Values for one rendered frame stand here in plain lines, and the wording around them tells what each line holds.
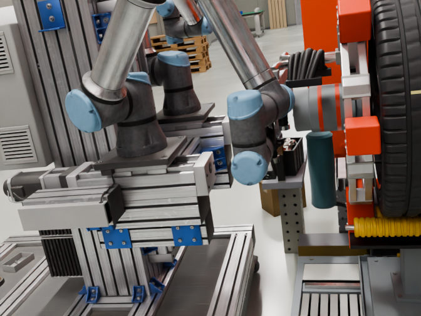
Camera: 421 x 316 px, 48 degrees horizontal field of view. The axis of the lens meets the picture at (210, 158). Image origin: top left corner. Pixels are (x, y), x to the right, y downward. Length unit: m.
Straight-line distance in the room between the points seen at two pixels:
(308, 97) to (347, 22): 0.29
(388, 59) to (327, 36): 0.79
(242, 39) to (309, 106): 0.39
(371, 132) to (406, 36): 0.24
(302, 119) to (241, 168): 0.47
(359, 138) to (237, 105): 0.31
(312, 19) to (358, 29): 0.71
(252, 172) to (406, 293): 0.85
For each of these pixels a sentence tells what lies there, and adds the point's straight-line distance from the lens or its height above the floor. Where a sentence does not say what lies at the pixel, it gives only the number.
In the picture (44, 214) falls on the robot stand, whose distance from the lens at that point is 1.41.
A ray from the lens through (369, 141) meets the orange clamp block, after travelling 1.13.
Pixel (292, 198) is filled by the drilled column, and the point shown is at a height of 0.29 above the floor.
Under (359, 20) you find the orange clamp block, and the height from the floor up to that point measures 1.11.
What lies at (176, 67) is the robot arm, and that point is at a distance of 1.80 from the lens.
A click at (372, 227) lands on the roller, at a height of 0.52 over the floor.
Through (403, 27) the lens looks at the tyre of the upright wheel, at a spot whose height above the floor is 1.08.
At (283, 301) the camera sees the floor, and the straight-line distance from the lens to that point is 2.07.
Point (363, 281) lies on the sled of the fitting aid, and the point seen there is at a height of 0.15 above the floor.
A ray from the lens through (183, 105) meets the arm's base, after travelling 1.81.
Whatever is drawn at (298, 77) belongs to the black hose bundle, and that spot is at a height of 0.98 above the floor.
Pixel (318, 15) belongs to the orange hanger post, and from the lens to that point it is 1.93.
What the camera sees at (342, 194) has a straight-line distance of 2.20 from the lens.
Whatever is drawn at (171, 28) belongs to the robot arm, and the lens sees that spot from 2.10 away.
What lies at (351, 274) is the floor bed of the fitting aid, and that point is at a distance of 2.07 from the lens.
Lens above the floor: 1.18
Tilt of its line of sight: 17 degrees down
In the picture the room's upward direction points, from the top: 9 degrees counter-clockwise
